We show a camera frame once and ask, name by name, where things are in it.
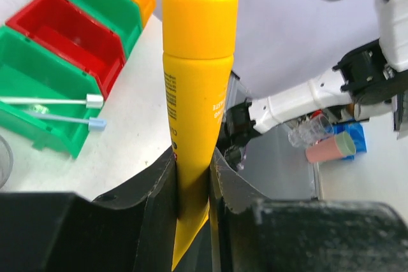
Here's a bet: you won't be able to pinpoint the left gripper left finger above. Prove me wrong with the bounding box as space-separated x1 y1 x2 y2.
1 149 177 271

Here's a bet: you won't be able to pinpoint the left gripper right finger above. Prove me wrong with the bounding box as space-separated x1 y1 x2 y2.
209 150 407 271

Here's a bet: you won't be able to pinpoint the yellow toothpaste tube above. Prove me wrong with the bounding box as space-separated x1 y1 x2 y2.
162 0 238 266

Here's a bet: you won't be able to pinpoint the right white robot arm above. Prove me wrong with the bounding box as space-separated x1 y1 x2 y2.
217 0 407 149

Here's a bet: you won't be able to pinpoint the light blue toothbrush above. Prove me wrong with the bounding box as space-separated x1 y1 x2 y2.
26 111 107 131

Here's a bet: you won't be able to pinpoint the white toothbrush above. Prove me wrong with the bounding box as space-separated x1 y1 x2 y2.
1 94 105 109

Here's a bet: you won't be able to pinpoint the clear plastic cups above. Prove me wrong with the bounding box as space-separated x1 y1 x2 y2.
288 113 334 148

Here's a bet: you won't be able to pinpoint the pink plastic cup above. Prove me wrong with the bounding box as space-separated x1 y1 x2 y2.
305 131 356 163

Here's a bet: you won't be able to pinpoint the blue box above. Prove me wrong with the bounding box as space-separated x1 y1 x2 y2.
333 122 367 161

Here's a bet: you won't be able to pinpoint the left green plastic bin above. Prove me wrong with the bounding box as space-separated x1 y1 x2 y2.
1 26 101 158

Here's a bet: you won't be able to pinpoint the red plastic bin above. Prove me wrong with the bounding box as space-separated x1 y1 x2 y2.
6 0 126 98

